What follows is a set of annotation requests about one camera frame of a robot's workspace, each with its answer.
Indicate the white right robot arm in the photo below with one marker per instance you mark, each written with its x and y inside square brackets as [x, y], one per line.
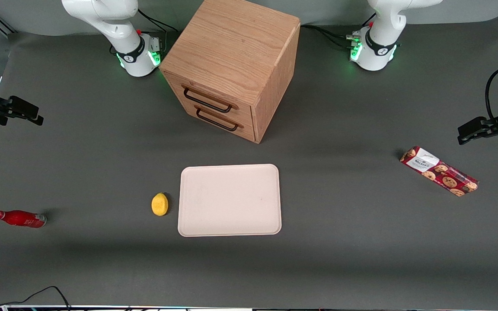
[102, 17]

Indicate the wooden drawer cabinet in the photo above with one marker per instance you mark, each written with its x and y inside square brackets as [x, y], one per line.
[231, 43]

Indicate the red cookie box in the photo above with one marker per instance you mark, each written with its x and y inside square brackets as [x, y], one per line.
[441, 172]

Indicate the red bottle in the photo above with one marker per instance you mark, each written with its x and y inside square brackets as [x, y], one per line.
[20, 218]

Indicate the yellow lemon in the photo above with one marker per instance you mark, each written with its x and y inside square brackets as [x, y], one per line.
[159, 204]

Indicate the beige rectangular tray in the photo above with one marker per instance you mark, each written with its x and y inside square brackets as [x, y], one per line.
[229, 201]

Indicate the aluminium frame rail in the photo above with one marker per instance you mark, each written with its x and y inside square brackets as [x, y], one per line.
[0, 23]

